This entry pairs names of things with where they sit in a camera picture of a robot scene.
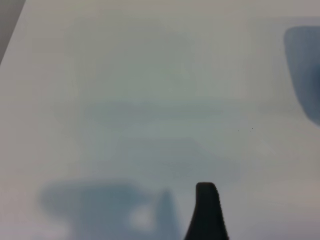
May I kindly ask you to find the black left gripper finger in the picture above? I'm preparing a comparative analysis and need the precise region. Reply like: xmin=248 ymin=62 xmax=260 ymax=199
xmin=184 ymin=182 xmax=230 ymax=240

